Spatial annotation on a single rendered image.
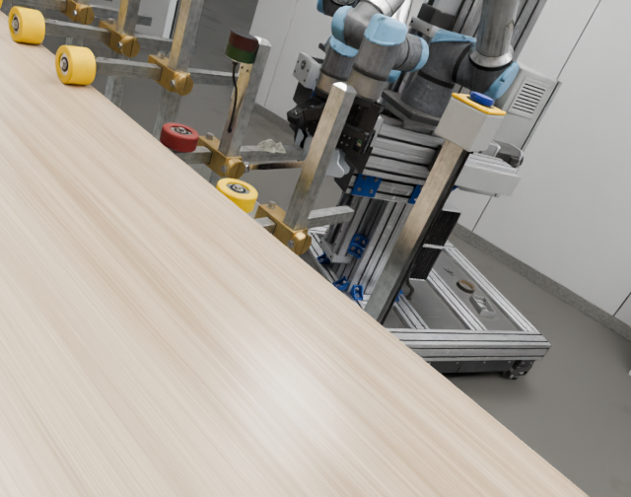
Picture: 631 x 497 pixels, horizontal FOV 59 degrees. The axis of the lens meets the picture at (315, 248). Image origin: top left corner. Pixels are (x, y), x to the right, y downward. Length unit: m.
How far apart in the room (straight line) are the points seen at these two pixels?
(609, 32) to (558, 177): 0.85
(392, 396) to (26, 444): 0.41
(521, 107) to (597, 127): 1.58
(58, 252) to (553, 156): 3.26
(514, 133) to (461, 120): 1.25
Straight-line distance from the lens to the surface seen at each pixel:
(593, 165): 3.69
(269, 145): 1.46
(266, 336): 0.73
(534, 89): 2.13
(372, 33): 1.14
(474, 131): 0.92
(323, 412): 0.66
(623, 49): 3.68
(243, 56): 1.20
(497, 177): 1.82
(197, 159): 1.31
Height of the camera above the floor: 1.34
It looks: 27 degrees down
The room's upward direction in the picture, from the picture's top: 22 degrees clockwise
